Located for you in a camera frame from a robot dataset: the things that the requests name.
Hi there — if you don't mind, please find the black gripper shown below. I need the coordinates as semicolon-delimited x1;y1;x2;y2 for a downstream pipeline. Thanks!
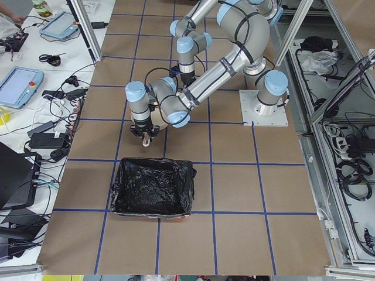
130;124;160;138
180;71;196;88

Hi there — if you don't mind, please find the white plastic dustpan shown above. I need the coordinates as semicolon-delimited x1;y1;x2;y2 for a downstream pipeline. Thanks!
131;104;168;147

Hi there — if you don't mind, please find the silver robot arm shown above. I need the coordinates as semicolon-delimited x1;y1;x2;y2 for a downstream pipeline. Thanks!
125;1;288;146
170;0;218;87

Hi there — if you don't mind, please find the black bag lined bin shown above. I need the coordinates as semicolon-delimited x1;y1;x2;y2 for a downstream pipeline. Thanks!
110;157;197;219

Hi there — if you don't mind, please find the black power adapter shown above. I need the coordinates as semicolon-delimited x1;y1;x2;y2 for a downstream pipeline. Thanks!
29;133;70;149

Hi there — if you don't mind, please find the blue teach pendant tablet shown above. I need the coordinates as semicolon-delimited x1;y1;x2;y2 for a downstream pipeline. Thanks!
39;11;79;40

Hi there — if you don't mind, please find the black laptop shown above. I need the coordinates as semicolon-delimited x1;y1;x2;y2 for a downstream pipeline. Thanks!
1;143;41;211

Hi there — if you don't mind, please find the white crumpled cloth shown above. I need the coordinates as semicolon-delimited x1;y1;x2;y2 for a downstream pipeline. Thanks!
301;51;338;76

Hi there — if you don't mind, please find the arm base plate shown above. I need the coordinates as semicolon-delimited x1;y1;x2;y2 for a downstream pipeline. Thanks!
239;90;289;127

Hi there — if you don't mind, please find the aluminium frame post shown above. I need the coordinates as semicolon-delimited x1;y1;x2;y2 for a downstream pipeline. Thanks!
66;0;103;64

